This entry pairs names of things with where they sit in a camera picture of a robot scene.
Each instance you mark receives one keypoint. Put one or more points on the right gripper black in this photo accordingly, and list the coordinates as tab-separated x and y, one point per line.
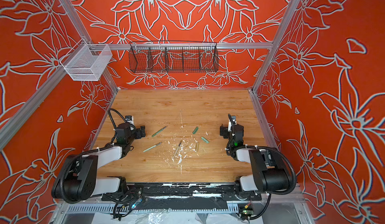
224	131

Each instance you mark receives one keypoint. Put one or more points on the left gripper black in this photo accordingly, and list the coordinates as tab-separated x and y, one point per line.
139	132

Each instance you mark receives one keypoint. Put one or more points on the dark green pen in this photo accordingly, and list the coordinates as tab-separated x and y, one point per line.
159	131

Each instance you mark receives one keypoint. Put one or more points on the dark green pen cap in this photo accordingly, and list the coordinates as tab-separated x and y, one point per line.
195	130

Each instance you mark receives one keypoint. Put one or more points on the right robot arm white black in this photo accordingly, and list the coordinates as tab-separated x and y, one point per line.
272	172

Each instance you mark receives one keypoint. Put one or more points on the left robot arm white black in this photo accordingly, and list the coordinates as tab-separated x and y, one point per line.
77	180

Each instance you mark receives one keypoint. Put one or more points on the light green pen cap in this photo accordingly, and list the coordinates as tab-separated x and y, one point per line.
204	139

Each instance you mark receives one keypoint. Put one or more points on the beige pen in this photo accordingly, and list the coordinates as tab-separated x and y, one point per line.
177	149

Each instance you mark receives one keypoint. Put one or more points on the white mesh basket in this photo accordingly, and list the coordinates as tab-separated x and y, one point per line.
87	62

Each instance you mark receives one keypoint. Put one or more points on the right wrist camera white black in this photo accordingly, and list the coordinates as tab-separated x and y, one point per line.
232	123

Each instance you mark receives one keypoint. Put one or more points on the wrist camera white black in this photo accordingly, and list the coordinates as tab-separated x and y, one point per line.
129	119
232	123

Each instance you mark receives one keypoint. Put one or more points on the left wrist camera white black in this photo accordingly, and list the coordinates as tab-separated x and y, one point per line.
129	119

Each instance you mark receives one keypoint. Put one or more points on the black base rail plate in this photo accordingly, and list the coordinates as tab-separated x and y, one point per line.
182	196

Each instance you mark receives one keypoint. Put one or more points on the white slotted cable duct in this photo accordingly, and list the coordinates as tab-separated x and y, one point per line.
108	209

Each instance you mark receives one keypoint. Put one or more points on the black wire basket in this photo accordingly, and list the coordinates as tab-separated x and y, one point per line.
173	60

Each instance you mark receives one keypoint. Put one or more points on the aluminium frame bar back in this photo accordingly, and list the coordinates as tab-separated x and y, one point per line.
219	46

